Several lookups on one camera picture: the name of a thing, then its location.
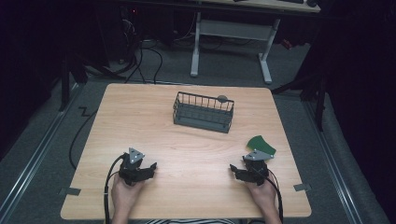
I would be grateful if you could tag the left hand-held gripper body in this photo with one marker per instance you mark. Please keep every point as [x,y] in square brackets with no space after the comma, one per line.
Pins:
[131,169]

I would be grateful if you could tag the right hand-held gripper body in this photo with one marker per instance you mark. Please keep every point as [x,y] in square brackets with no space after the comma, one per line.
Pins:
[257,169]

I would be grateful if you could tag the person's right hand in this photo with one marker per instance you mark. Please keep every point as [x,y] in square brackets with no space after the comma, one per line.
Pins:
[263,196]

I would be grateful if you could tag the person's left hand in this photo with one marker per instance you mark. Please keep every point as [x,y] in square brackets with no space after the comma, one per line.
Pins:
[124,196]

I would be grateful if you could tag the green curved card piece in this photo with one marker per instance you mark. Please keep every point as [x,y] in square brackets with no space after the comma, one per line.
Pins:
[260,143]

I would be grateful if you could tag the grey tape strip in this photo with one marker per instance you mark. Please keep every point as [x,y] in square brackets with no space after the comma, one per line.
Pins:
[302,187]
[70,191]

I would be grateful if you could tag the striped clothing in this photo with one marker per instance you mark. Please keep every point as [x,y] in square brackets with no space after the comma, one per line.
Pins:
[190,221]

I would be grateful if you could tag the black metal stand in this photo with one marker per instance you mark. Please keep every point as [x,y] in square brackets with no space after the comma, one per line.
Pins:
[64,84]
[319,99]

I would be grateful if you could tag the small red object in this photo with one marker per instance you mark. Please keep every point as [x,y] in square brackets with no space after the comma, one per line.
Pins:
[287,44]

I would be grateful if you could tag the white-framed wooden desk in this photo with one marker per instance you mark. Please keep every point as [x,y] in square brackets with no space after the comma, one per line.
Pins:
[236,30]

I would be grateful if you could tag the black computer mouse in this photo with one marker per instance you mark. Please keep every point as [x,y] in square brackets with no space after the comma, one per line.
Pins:
[312,2]

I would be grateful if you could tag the metal floor rail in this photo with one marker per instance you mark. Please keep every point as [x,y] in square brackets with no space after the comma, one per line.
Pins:
[333,161]
[34,161]

